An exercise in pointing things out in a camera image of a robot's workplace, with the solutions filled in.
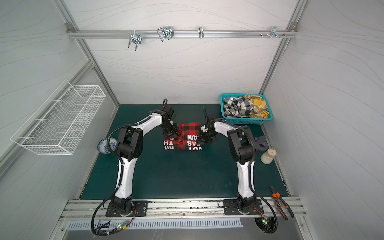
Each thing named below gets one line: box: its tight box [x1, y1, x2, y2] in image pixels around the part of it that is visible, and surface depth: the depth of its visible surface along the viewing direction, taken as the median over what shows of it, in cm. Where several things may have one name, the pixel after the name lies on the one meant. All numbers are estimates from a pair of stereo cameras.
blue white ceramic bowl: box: [97, 137, 117, 154], surface depth 95 cm
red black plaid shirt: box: [163, 122, 203, 151], surface depth 97 cm
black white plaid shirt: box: [223, 97, 254, 118], surface depth 109 cm
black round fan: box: [254, 216, 276, 234], surface depth 73 cm
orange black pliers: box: [269, 185, 295, 221], surface depth 76 cm
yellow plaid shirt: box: [243, 94, 270, 119], surface depth 107 cm
